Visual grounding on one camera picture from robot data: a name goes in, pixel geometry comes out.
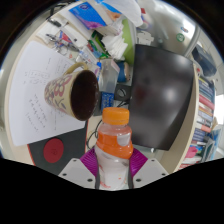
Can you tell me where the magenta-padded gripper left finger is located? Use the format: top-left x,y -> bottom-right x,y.
58,147 -> 100,190

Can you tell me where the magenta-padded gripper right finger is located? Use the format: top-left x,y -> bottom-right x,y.
128,148 -> 169,190

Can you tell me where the orange-capped drink bottle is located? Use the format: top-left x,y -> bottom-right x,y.
94,107 -> 134,191

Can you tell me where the flat round red coaster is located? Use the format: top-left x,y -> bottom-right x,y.
43,138 -> 65,164

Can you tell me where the black desk mat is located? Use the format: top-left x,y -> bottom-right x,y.
27,119 -> 98,167

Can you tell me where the black computer monitor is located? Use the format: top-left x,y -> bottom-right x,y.
114,43 -> 196,152

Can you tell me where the small blue box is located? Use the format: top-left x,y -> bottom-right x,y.
99,91 -> 116,113

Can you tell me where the beige shelf with books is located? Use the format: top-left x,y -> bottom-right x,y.
179,43 -> 224,171

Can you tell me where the patterned ceramic mug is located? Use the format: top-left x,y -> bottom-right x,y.
44,61 -> 101,122

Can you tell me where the white paper sheet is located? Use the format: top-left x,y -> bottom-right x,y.
8,40 -> 87,148

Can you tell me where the clear plastic box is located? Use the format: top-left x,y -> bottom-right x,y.
98,59 -> 121,94

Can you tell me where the blue round container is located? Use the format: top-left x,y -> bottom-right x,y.
116,61 -> 131,83

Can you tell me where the white napkin stack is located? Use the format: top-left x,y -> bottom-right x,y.
101,33 -> 129,61

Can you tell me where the blue tissue box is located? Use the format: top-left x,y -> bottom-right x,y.
68,0 -> 123,36

